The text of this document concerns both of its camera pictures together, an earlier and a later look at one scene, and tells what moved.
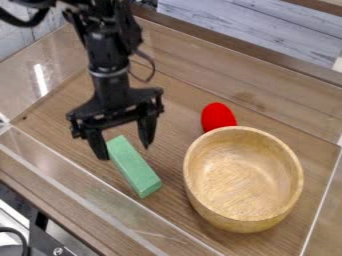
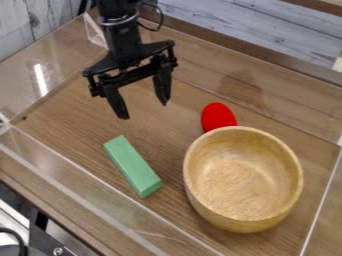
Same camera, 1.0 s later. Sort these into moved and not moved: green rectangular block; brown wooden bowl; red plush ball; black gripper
Moved: black gripper
Not moved: red plush ball; brown wooden bowl; green rectangular block
